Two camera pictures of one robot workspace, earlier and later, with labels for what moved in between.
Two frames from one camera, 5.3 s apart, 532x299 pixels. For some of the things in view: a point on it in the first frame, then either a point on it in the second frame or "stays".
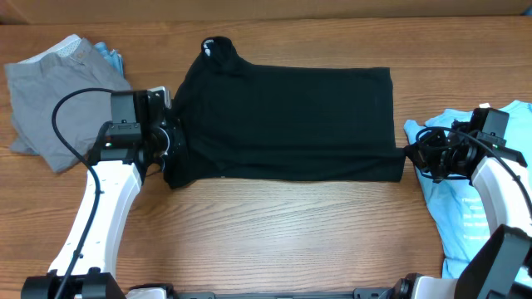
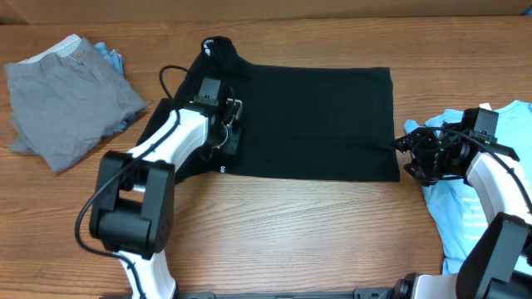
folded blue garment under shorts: x=113 y=56 stays
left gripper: x=179 y=144 to x=233 y=144
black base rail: x=386 y=292 stays
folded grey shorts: x=36 y=83 stays
